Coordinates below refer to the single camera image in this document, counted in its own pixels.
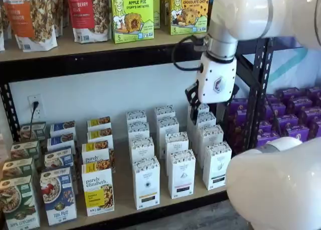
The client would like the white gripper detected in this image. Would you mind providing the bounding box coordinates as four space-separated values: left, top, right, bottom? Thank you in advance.
185 52 238 123

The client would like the black looped gripper cable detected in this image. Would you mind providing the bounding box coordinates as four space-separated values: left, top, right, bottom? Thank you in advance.
172 35 209 72

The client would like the red label granola bag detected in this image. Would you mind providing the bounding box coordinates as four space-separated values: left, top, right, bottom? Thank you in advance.
65 0 111 44

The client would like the green oatmeal box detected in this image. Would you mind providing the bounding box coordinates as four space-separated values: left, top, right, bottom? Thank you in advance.
10 140 41 161
20 122 47 142
0 175 41 228
2 157 36 181

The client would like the blue oatmeal box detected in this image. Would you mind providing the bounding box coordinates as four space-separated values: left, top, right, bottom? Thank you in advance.
40 167 78 226
47 133 76 152
44 146 75 169
49 120 77 138

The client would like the white tea box yellow strip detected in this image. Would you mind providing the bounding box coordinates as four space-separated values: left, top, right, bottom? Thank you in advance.
125 109 147 127
127 122 150 142
132 155 162 211
129 137 155 163

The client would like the orange label granola bag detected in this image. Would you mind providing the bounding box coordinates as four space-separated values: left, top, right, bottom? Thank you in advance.
1 0 59 53

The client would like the black power plug cord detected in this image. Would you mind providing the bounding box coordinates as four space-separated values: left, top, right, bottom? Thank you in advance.
29 101 39 138

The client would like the green Bobo's apple pie box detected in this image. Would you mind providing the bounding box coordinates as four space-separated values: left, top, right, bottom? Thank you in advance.
111 0 155 44
151 0 162 30

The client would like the white tea box teal strip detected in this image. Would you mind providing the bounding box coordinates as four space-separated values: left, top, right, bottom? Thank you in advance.
198 125 225 169
202 141 233 191
187 103 210 133
193 111 217 141

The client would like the white wall outlet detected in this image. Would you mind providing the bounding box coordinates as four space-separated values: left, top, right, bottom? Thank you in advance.
27 94 43 120

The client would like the white yellow Purely Elizabeth box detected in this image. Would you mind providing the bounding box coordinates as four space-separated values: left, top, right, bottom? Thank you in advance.
86 116 112 132
81 140 116 173
86 127 114 148
81 162 115 217

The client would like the brown particle board shelf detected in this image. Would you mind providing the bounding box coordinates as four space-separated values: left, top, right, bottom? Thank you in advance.
11 129 228 225
0 30 209 63

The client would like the yellow Bobo's peanut butter box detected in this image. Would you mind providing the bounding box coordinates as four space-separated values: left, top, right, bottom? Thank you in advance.
170 0 210 36

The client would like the white sheet teal stripe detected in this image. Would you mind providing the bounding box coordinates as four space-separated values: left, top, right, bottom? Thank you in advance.
265 36 321 90

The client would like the white granola bag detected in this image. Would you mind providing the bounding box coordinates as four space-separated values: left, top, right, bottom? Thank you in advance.
51 0 70 38
0 0 12 52

